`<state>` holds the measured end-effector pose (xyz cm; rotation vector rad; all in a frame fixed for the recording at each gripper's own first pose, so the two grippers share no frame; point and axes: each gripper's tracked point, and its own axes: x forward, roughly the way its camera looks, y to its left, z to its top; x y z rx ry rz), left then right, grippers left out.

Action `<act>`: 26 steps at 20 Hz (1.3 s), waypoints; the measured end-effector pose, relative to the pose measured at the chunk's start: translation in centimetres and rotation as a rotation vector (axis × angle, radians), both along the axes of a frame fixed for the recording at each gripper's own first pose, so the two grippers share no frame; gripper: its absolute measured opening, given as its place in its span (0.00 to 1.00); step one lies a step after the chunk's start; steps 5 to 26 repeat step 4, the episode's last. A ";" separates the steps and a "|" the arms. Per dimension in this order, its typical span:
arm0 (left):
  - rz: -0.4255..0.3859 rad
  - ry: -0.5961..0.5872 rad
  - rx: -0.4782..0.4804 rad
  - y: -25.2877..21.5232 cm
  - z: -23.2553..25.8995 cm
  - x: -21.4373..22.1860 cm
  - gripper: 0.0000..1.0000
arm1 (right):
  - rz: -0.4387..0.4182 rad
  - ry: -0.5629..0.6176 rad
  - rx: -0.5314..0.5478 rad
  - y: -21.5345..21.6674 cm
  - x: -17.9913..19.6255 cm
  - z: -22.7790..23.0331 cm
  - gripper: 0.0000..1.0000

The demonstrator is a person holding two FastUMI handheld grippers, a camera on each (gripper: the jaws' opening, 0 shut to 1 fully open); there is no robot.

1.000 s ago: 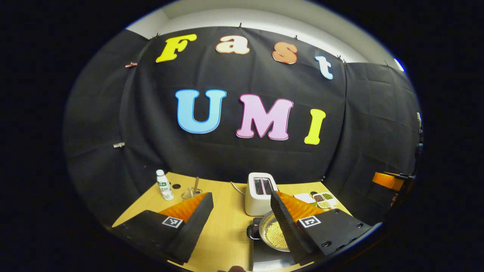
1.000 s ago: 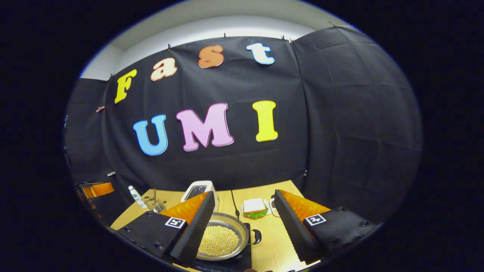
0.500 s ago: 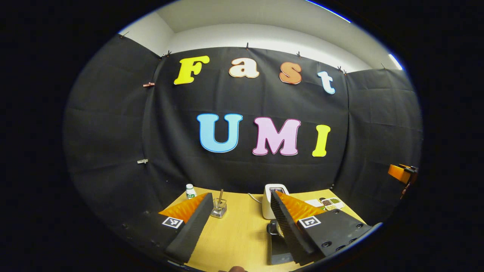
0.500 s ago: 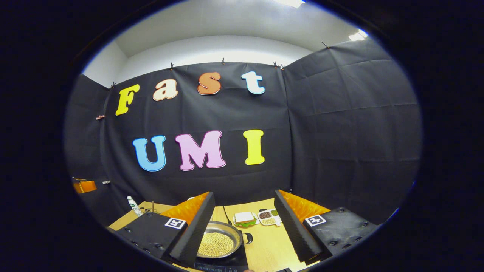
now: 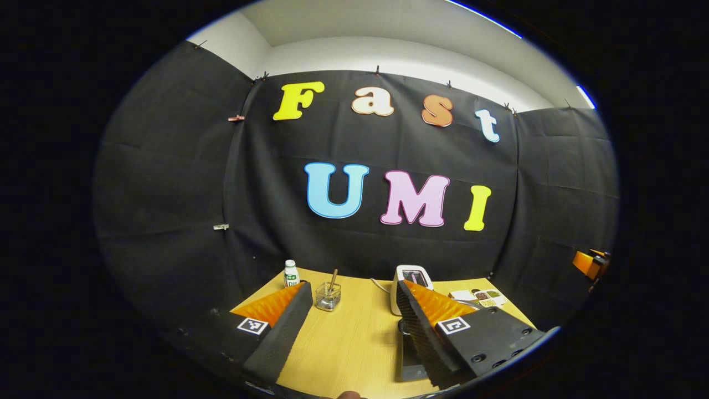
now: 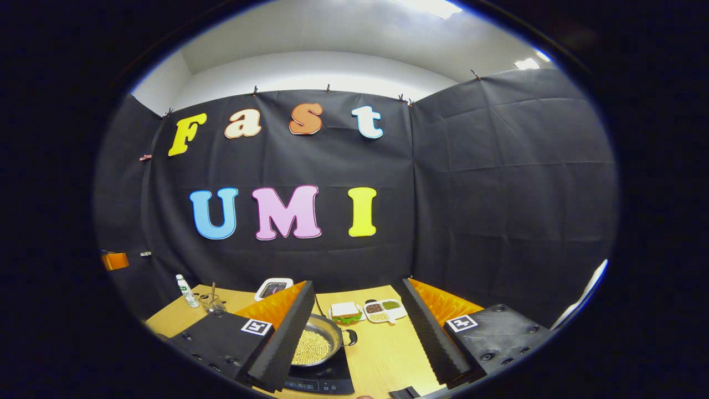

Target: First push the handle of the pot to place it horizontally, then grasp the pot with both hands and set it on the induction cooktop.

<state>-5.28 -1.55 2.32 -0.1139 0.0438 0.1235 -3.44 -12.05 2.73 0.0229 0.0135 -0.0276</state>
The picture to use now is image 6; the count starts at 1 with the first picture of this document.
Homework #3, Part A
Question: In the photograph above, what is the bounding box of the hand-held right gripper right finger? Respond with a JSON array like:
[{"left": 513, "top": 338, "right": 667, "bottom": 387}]
[{"left": 400, "top": 277, "right": 554, "bottom": 388}]

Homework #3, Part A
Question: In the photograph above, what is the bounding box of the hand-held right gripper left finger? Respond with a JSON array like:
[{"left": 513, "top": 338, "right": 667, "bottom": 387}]
[{"left": 166, "top": 280, "right": 316, "bottom": 393}]

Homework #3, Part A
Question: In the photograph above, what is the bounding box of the steel pot with black handles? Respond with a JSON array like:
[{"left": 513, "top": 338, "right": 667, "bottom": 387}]
[{"left": 291, "top": 313, "right": 358, "bottom": 367}]

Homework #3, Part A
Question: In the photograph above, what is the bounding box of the black induction cooktop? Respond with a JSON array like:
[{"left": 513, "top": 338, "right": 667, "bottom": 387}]
[{"left": 282, "top": 346, "right": 355, "bottom": 395}]

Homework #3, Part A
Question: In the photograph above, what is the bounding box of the pile of soybeans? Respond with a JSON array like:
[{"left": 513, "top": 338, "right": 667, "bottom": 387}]
[{"left": 292, "top": 329, "right": 333, "bottom": 365}]

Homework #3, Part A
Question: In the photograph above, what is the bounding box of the white divided dish with beans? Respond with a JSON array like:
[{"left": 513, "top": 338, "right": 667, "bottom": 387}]
[{"left": 363, "top": 298, "right": 409, "bottom": 325}]

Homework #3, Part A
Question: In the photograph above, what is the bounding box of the small white plate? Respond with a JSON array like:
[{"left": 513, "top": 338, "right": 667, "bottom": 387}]
[{"left": 328, "top": 304, "right": 366, "bottom": 324}]

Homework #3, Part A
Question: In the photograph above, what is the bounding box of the white toaster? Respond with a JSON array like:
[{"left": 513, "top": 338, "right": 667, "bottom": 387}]
[{"left": 254, "top": 277, "right": 294, "bottom": 303}]

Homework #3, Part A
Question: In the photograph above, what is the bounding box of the sandwich with lettuce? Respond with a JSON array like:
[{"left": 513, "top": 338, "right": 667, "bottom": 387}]
[{"left": 331, "top": 302, "right": 363, "bottom": 325}]

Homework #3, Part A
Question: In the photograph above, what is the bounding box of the white drink bottle green label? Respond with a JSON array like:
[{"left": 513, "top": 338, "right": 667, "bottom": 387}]
[{"left": 176, "top": 274, "right": 200, "bottom": 309}]

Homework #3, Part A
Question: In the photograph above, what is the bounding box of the black backdrop cloth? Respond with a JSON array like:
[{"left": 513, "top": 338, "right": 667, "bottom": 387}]
[{"left": 93, "top": 69, "right": 620, "bottom": 333}]

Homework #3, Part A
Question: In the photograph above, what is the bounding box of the white panel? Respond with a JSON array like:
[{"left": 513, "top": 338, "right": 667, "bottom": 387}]
[{"left": 551, "top": 259, "right": 609, "bottom": 331}]

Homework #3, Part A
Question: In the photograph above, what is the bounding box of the large ceiling light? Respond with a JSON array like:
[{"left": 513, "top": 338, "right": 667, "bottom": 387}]
[{"left": 396, "top": 0, "right": 463, "bottom": 20}]

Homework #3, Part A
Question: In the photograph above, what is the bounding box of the wire mesh holder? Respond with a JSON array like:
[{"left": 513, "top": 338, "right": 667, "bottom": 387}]
[{"left": 198, "top": 294, "right": 227, "bottom": 314}]

